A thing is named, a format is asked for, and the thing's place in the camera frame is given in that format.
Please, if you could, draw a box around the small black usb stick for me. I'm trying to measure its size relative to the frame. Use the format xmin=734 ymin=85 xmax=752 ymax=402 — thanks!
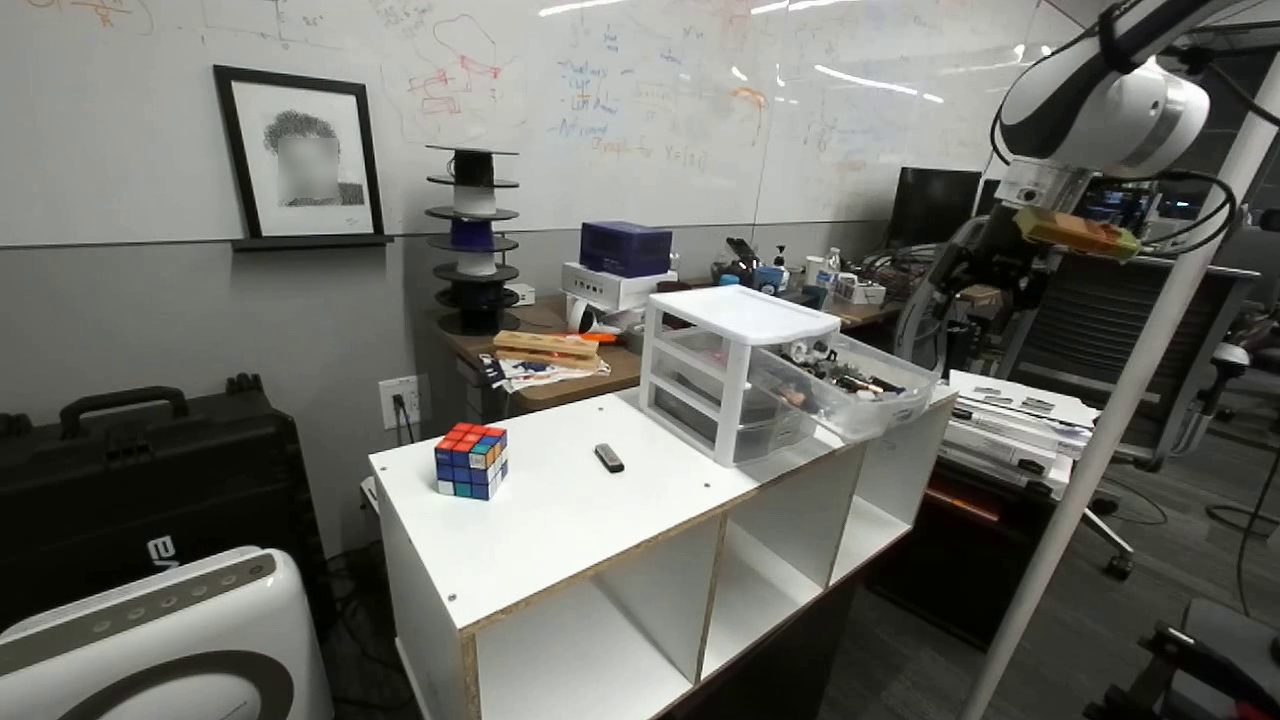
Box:
xmin=592 ymin=445 xmax=623 ymax=477

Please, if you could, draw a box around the white plastic drawer unit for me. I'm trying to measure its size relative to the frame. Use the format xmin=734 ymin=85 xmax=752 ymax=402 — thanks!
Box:
xmin=640 ymin=284 xmax=838 ymax=465

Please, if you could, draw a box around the wooden desk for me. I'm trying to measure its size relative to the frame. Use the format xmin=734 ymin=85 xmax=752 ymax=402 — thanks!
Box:
xmin=443 ymin=258 xmax=934 ymax=414

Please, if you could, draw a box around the wall power outlet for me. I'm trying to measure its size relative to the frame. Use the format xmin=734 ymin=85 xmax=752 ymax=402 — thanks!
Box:
xmin=376 ymin=377 xmax=420 ymax=428

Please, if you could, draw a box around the stack of papers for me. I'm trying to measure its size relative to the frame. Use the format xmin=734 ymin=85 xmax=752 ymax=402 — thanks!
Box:
xmin=943 ymin=368 xmax=1098 ymax=488

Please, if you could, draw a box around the colourful rubik cube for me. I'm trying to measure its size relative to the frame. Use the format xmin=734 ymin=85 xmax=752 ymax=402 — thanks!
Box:
xmin=436 ymin=425 xmax=508 ymax=499

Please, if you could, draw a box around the black hard case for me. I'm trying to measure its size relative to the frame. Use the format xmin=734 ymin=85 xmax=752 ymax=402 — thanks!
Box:
xmin=0 ymin=377 xmax=332 ymax=623

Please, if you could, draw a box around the orange wrist camera block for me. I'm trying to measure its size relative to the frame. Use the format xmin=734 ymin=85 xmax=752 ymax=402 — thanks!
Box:
xmin=1016 ymin=209 xmax=1141 ymax=254

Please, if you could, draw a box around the blue box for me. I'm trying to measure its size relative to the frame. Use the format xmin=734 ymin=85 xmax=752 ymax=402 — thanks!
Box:
xmin=578 ymin=218 xmax=673 ymax=275

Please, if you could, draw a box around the white shelf cabinet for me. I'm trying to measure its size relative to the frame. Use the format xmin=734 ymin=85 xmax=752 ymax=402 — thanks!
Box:
xmin=371 ymin=391 xmax=951 ymax=720

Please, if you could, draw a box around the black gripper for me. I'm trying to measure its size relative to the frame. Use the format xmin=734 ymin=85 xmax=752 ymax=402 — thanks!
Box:
xmin=947 ymin=217 xmax=1047 ymax=330

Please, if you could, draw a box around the black filament spool stack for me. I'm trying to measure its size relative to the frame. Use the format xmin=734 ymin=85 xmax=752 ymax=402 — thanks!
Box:
xmin=429 ymin=129 xmax=515 ymax=336

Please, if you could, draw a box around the clear plastic drawer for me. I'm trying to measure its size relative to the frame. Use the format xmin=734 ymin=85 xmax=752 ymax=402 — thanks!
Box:
xmin=747 ymin=336 xmax=934 ymax=440

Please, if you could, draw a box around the white rounded appliance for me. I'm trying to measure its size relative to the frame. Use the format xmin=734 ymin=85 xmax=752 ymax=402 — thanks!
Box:
xmin=0 ymin=545 xmax=332 ymax=720

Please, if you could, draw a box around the grey tripod pole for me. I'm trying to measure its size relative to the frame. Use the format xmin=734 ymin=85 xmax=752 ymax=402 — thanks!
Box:
xmin=958 ymin=53 xmax=1280 ymax=720

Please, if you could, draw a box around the white cardboard box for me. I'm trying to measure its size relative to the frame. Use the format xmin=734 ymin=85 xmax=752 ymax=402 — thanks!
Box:
xmin=561 ymin=258 xmax=668 ymax=321

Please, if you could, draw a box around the black framed picture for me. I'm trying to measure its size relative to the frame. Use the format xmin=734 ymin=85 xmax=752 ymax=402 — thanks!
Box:
xmin=210 ymin=63 xmax=385 ymax=248

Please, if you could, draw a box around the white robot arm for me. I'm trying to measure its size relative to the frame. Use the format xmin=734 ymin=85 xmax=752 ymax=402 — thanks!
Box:
xmin=912 ymin=0 xmax=1242 ymax=323

